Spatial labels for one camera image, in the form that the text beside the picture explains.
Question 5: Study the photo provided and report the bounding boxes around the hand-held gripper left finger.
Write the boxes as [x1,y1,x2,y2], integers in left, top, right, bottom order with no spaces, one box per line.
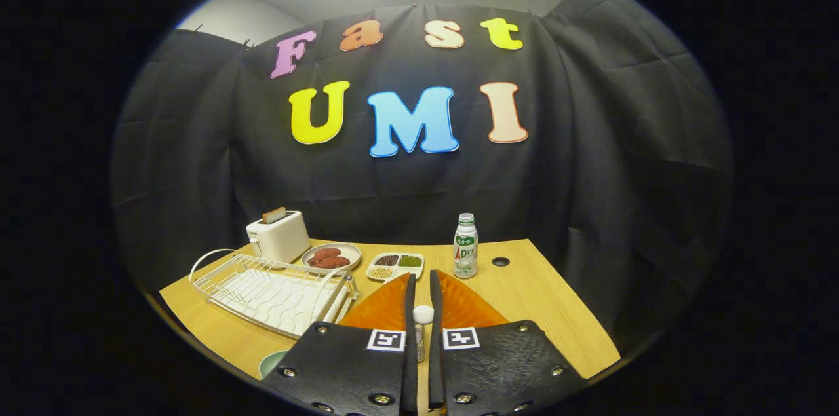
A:
[259,272,420,416]

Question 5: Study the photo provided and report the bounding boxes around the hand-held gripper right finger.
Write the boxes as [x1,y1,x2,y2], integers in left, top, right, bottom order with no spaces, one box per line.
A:
[427,269,587,416]

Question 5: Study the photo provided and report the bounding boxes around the light green plate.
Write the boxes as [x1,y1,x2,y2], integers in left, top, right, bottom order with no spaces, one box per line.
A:
[258,349,290,379]

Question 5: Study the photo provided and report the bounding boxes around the white wire dish rack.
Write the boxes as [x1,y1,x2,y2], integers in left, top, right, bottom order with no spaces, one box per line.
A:
[189,248,360,339]

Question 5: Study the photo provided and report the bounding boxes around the metal spoon with white knob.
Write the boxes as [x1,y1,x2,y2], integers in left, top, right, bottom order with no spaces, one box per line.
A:
[412,305,435,363]

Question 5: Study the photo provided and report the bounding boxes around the small beige plate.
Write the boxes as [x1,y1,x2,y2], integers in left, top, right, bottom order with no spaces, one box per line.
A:
[301,242,362,271]

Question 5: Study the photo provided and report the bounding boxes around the white divided bean tray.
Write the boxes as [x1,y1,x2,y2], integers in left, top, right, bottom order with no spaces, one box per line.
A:
[366,252,425,283]

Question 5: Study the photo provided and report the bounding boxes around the white and green drink bottle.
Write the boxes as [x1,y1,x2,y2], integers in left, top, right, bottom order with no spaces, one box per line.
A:
[452,213,479,280]

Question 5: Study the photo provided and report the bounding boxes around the white toaster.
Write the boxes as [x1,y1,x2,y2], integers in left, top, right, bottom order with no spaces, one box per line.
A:
[246,210,311,264]

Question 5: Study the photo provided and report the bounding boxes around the black backdrop cloth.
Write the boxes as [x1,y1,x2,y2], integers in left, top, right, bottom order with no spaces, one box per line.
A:
[108,0,735,364]

